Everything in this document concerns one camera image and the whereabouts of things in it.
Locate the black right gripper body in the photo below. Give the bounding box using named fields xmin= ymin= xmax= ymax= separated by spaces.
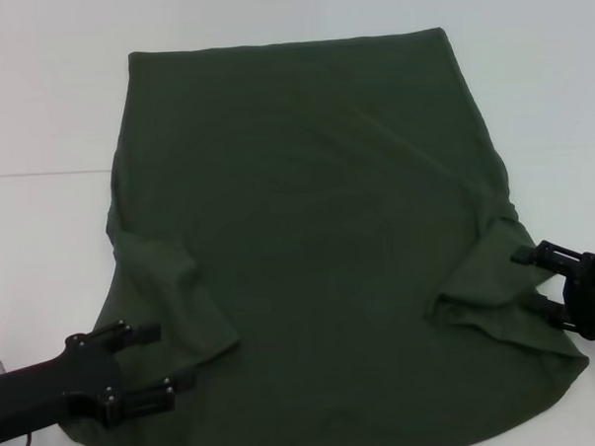
xmin=561 ymin=252 xmax=595 ymax=343

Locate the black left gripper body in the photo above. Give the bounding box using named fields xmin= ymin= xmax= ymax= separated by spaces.
xmin=0 ymin=334 xmax=124 ymax=435

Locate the dark green shirt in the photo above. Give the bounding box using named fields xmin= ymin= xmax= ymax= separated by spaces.
xmin=39 ymin=21 xmax=595 ymax=446

